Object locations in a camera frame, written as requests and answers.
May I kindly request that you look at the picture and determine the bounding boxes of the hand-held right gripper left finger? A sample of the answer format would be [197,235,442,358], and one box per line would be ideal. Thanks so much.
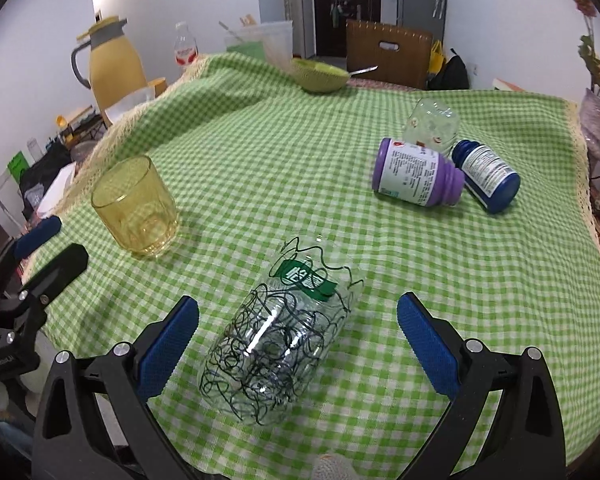
[32,295,200,480]

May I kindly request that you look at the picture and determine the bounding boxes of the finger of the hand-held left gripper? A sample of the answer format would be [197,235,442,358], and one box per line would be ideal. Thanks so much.
[11,244,90,311]
[0,215,63,281]

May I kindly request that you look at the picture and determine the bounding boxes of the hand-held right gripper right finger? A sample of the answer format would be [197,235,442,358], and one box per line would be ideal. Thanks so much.
[396,291,567,480]

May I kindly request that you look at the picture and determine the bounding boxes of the clear scribbled plastic cup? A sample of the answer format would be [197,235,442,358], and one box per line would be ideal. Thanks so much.
[197,235,357,427]

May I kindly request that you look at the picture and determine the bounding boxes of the yellow glass cup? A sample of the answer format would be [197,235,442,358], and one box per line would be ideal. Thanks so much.
[90,155,181,259]

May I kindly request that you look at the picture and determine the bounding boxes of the green checkered tablecloth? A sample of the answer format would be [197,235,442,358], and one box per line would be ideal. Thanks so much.
[22,53,600,467]

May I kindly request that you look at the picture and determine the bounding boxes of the purple pill bottle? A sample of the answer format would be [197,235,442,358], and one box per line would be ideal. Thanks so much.
[373,137,466,208]

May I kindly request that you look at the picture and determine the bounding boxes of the blue pill bottle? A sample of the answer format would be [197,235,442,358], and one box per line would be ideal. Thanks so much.
[451,139,521,215]

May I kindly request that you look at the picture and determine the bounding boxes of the yellow thermos jug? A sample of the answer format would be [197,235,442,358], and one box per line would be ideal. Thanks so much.
[70,16,149,117]

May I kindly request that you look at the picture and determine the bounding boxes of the clear glass jar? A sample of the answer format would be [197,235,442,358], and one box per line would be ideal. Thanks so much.
[403,97,461,157]

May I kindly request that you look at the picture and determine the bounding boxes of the clear water bottle red label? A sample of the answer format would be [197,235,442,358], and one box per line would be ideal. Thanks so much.
[173,21,200,72]

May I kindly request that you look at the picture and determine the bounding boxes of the black backpack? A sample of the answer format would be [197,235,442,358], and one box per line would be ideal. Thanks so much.
[426,53,471,91]

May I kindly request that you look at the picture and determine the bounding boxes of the glass flower vase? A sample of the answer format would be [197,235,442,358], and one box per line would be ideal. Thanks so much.
[578,87,600,161]

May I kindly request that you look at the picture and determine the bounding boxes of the yellow shopping bag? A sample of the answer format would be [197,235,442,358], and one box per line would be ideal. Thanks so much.
[428,40,447,75]

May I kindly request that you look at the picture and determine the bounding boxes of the green bowl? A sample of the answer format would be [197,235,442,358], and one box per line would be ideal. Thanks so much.
[291,57,351,93]

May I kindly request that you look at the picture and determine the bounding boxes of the wooden chair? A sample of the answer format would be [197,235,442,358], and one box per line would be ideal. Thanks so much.
[346,18,434,90]

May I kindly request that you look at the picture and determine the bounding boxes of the translucent plastic container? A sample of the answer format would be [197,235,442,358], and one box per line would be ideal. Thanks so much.
[224,20,294,68]

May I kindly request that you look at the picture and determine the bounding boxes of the dark entrance door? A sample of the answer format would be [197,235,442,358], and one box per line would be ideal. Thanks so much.
[313,0,381,59]

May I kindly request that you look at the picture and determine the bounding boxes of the artificial flower bouquet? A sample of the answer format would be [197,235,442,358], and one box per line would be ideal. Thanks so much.
[560,0,600,96]

